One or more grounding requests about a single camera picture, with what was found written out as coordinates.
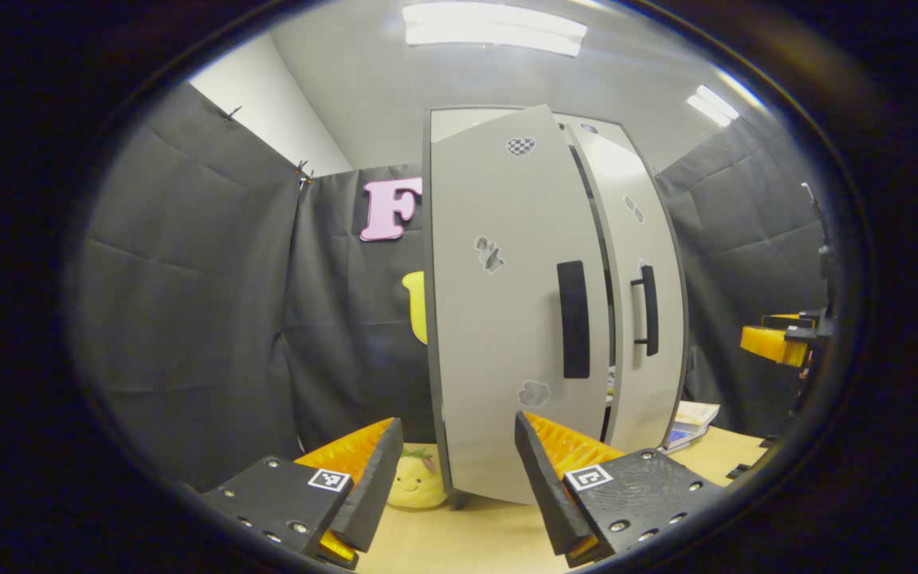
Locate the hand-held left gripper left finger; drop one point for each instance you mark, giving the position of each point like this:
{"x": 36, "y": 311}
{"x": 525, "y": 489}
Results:
{"x": 375, "y": 486}

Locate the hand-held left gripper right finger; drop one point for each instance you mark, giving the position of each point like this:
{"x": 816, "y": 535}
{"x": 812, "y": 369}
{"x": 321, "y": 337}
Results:
{"x": 547, "y": 486}

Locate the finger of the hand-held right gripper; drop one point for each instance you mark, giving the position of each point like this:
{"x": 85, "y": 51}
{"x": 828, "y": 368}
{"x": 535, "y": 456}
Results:
{"x": 774, "y": 344}
{"x": 790, "y": 320}

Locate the white cabinet door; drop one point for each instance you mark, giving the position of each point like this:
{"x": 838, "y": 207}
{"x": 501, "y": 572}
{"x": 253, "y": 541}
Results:
{"x": 499, "y": 335}
{"x": 666, "y": 383}

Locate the white and grey shoe cabinet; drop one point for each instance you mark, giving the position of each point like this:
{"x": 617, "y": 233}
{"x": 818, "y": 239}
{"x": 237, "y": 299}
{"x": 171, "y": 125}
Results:
{"x": 459, "y": 123}

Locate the yellow plush toy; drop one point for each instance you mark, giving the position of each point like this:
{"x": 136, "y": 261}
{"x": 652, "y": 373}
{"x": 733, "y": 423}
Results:
{"x": 419, "y": 482}

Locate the small stack of books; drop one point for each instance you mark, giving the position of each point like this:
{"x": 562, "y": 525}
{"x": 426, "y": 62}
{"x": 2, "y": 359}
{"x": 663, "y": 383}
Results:
{"x": 694, "y": 414}

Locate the small ceiling light panel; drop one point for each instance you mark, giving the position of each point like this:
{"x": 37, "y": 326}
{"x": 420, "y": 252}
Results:
{"x": 712, "y": 105}

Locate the small metal clip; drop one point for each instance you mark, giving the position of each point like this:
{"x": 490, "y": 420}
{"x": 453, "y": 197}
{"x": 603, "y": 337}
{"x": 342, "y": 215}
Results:
{"x": 302, "y": 171}
{"x": 232, "y": 113}

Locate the large ceiling light panel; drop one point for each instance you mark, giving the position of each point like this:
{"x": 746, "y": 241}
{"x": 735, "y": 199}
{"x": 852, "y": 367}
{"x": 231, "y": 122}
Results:
{"x": 495, "y": 28}

